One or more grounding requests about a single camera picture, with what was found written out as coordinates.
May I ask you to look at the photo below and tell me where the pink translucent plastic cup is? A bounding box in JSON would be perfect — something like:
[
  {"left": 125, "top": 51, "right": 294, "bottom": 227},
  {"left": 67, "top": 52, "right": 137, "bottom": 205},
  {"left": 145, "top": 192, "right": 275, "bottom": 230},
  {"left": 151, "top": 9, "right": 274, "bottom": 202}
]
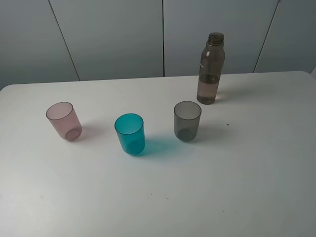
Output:
[{"left": 45, "top": 102, "right": 82, "bottom": 141}]

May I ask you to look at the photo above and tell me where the brown translucent water bottle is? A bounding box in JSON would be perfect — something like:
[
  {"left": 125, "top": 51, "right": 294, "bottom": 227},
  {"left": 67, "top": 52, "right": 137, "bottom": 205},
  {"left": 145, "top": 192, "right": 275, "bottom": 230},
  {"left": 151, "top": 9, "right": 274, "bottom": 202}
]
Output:
[{"left": 197, "top": 33, "right": 225, "bottom": 105}]

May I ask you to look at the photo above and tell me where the grey translucent plastic cup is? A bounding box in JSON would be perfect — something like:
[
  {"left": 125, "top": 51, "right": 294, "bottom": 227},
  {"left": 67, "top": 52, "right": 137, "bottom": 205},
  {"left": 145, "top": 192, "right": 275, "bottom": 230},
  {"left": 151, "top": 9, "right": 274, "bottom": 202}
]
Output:
[{"left": 174, "top": 101, "right": 202, "bottom": 142}]

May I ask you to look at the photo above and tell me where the teal translucent plastic cup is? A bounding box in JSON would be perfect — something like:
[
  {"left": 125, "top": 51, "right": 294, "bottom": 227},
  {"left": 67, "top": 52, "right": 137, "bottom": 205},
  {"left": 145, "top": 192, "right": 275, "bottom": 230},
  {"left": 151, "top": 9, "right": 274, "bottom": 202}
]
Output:
[{"left": 114, "top": 113, "right": 145, "bottom": 155}]

